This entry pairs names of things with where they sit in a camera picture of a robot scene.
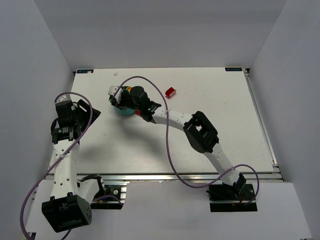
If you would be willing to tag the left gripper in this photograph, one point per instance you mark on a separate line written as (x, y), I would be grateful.
(88, 113)

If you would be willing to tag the red arched lego brick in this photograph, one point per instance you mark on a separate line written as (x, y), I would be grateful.
(170, 92)

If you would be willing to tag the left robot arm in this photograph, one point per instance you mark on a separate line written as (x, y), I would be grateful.
(69, 204)

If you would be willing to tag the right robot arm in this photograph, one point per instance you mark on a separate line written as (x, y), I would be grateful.
(200, 133)

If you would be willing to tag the teal divided round container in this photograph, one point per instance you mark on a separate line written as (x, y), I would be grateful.
(127, 112)

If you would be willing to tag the right table logo sticker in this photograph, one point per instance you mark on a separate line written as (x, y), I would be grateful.
(233, 69)

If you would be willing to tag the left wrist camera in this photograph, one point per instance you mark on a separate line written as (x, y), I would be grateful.
(63, 99)

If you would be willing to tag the aluminium front table rail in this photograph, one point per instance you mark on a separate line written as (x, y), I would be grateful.
(206, 177)

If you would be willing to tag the aluminium table rail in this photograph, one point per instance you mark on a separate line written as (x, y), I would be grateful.
(254, 96)
(206, 177)

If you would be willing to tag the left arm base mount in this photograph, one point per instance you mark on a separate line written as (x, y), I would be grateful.
(107, 196)

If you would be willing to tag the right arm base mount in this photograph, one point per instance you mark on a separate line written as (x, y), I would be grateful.
(224, 200)

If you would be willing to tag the aluminium right table rail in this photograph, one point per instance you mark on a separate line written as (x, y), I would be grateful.
(254, 96)

